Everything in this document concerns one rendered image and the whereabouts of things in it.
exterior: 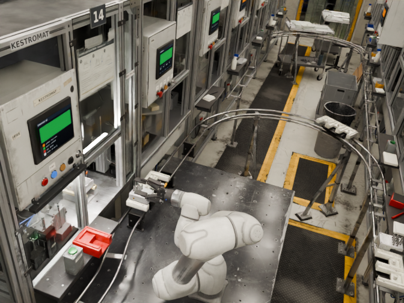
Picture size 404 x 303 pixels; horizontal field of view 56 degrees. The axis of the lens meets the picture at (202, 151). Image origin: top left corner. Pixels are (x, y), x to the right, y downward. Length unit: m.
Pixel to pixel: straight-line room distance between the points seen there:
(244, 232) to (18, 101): 0.94
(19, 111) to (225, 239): 0.88
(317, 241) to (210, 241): 2.36
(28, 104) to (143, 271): 1.19
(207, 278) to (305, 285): 1.42
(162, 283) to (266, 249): 0.82
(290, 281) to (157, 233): 1.28
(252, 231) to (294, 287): 1.84
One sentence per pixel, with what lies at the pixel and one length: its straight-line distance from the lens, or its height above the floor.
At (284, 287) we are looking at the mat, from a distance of 3.23.
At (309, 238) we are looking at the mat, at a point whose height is 0.01.
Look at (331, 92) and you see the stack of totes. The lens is 5.35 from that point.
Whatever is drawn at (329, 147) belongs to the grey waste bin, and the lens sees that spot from 4.84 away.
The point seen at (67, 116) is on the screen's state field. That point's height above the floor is 1.66.
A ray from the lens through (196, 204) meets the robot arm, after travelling 1.99.
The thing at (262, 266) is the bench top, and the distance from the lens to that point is 2.41.
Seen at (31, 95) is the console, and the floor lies 1.82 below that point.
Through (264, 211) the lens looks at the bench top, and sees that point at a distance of 2.77.
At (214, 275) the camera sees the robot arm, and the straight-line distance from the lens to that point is 2.02.
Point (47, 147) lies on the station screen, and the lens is 1.64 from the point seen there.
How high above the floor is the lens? 2.45
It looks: 33 degrees down
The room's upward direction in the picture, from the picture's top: 7 degrees clockwise
